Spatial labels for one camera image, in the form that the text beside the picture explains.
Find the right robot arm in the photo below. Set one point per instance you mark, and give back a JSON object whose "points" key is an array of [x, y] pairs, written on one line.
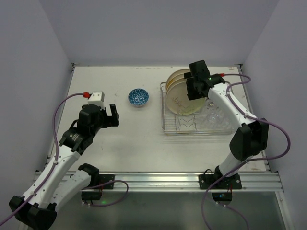
{"points": [[251, 133]]}

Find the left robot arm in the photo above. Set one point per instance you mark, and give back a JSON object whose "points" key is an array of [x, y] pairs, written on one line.
{"points": [[37, 207]]}

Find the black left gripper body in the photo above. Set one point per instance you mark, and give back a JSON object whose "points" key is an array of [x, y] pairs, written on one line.
{"points": [[109, 118]]}

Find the cream plate back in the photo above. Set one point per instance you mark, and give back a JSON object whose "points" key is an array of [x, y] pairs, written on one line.
{"points": [[178, 72]]}

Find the cream plate front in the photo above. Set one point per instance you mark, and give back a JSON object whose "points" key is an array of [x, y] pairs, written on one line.
{"points": [[178, 102]]}

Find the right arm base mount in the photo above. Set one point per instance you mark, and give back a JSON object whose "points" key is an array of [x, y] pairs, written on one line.
{"points": [[223, 188]]}

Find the aluminium mounting rail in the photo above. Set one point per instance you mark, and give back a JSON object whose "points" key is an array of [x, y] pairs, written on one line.
{"points": [[189, 182]]}

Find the clear glass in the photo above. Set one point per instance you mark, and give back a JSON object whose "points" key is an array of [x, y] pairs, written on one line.
{"points": [[214, 121], [210, 106]]}

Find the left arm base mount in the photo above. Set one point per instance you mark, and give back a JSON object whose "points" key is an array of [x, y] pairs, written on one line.
{"points": [[97, 193]]}

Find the clear glass front left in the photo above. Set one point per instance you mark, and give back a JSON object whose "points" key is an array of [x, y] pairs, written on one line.
{"points": [[214, 121]]}

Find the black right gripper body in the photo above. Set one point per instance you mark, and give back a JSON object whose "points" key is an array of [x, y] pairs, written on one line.
{"points": [[194, 89]]}

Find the metal wire dish rack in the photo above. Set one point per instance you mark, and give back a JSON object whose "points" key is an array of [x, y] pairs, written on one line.
{"points": [[193, 124]]}

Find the blue patterned bowl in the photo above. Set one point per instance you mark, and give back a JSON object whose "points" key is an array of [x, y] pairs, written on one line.
{"points": [[138, 97]]}

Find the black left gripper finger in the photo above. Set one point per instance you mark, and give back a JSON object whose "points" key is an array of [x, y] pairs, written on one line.
{"points": [[113, 109], [113, 120]]}

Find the clear glass back left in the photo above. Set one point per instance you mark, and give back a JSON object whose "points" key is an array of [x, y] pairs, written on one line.
{"points": [[210, 106]]}

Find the cream plate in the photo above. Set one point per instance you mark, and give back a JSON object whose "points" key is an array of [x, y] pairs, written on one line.
{"points": [[175, 81], [178, 102], [178, 72]]}

